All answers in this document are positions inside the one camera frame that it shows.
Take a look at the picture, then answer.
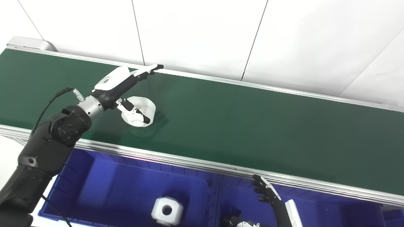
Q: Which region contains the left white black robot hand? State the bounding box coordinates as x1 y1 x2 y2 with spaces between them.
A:
92 64 164 124

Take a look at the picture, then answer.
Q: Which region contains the blue plastic bin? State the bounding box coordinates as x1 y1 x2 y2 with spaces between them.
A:
38 148 221 227
380 203 404 227
218 177 384 227

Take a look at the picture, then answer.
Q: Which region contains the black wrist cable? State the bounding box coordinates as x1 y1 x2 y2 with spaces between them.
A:
31 87 86 137

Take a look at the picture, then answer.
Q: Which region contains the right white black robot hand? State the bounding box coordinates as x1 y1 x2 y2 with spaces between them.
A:
221 174 303 227

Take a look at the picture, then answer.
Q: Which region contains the white octagonal holed part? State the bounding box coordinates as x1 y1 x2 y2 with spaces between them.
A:
151 196 184 226

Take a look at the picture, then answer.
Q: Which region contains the grey conveyor end housing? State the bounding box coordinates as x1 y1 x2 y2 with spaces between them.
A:
6 36 58 52

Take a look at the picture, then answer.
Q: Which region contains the white round grooved part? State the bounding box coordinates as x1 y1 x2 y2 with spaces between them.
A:
122 96 157 127

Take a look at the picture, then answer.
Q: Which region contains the green conveyor belt aluminium frame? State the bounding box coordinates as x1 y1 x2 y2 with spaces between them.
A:
0 47 404 208

